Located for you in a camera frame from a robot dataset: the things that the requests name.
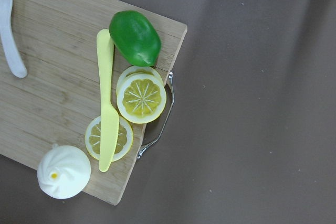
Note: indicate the white ceramic spoon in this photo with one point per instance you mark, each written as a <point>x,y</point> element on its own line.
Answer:
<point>12,55</point>

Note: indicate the lower stacked lemon slice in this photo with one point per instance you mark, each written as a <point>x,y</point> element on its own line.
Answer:
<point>136,69</point>

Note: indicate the lemon slice under knife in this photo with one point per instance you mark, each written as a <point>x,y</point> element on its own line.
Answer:
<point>124,141</point>

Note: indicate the green lime toy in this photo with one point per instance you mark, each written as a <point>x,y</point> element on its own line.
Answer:
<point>135,38</point>

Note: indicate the yellow plastic knife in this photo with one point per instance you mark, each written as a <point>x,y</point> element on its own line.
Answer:
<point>109,115</point>

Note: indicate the bamboo cutting board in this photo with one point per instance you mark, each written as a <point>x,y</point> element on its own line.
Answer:
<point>59,97</point>

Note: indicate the metal cutting board handle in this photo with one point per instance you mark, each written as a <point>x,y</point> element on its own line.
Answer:
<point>145,147</point>

